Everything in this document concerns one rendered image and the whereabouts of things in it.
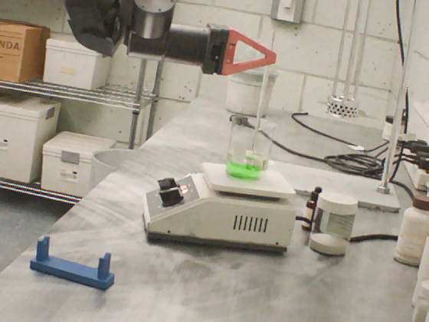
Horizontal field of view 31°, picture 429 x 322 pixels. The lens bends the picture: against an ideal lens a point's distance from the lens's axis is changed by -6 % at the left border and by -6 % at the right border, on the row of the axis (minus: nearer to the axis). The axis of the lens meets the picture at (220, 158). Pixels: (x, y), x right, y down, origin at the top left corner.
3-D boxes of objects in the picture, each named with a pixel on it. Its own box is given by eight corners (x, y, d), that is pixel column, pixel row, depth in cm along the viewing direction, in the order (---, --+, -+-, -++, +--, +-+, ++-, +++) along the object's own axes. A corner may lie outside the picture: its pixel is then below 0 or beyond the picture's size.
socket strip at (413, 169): (415, 189, 167) (419, 169, 166) (398, 153, 205) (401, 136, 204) (439, 194, 166) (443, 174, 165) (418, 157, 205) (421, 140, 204)
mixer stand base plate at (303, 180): (241, 183, 148) (242, 178, 148) (250, 161, 168) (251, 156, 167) (400, 212, 146) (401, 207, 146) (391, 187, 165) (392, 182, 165)
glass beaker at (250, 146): (272, 188, 114) (283, 128, 112) (227, 184, 113) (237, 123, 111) (258, 174, 121) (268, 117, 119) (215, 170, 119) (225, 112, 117)
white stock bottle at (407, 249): (410, 253, 122) (425, 192, 120) (433, 265, 118) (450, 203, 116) (386, 255, 119) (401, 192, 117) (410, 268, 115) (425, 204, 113)
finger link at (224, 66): (275, 32, 117) (211, 21, 116) (282, 36, 110) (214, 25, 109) (267, 77, 119) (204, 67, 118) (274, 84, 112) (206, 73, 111)
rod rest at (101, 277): (28, 267, 92) (30, 239, 91) (40, 259, 95) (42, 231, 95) (105, 290, 90) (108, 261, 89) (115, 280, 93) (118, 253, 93)
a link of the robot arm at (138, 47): (126, 31, 115) (119, 64, 113) (129, 3, 109) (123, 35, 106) (173, 37, 116) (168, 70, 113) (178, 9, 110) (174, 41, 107)
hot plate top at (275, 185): (210, 190, 110) (211, 183, 110) (199, 167, 121) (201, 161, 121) (296, 200, 112) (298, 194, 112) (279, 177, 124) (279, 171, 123)
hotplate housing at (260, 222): (145, 240, 110) (153, 183, 108) (140, 210, 122) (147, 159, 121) (303, 256, 114) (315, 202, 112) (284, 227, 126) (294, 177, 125)
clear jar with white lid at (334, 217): (331, 258, 114) (342, 205, 113) (299, 245, 118) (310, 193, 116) (354, 252, 119) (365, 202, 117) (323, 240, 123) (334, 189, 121)
